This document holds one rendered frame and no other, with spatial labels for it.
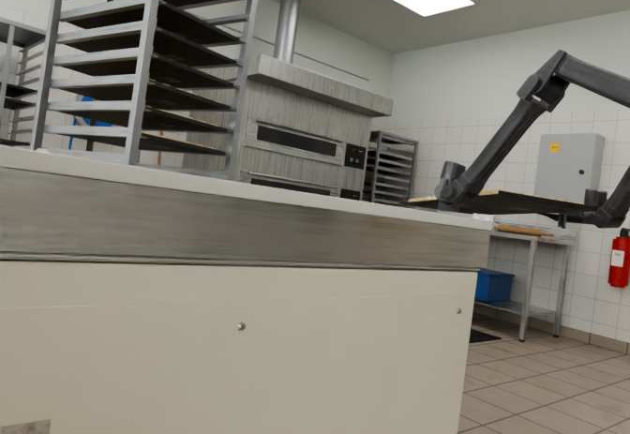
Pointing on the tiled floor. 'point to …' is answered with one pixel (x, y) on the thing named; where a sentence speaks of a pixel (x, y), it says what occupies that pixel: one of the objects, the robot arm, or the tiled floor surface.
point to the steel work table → (532, 276)
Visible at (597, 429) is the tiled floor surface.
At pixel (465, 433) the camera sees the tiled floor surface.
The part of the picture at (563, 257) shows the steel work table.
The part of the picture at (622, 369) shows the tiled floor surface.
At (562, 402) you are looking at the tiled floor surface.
